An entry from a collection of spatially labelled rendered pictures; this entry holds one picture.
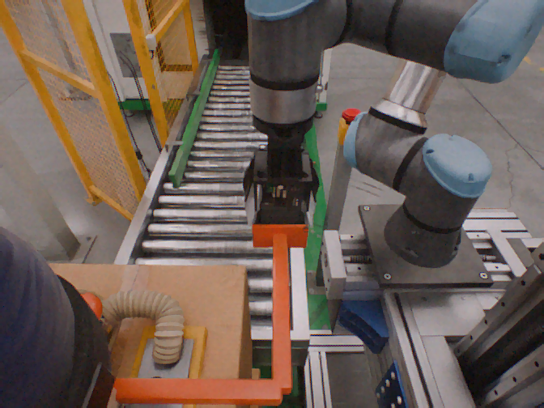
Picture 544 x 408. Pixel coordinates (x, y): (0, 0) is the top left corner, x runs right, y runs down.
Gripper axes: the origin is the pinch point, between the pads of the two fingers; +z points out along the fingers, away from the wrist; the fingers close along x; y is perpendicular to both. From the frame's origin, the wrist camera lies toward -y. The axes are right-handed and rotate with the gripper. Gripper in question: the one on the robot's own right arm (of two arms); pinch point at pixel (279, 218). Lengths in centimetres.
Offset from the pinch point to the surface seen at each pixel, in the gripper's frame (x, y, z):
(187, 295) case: -16.1, 6.4, 13.1
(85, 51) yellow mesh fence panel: -66, -82, 2
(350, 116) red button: 24, -63, 16
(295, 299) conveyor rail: 7, -21, 61
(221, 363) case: -8.8, 17.7, 13.3
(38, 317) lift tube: -15.6, 27.7, -19.7
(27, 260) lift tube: -17.1, 24.7, -21.4
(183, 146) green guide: -46, -104, 55
